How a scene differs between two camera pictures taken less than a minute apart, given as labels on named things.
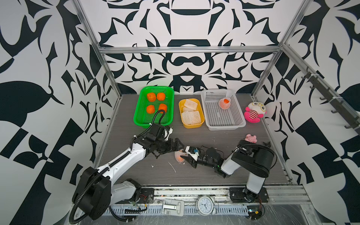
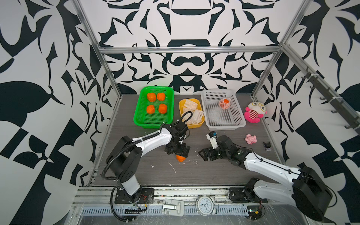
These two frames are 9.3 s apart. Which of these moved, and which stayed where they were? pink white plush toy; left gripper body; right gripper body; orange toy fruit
Moved: left gripper body; right gripper body
Stayed: pink white plush toy; orange toy fruit
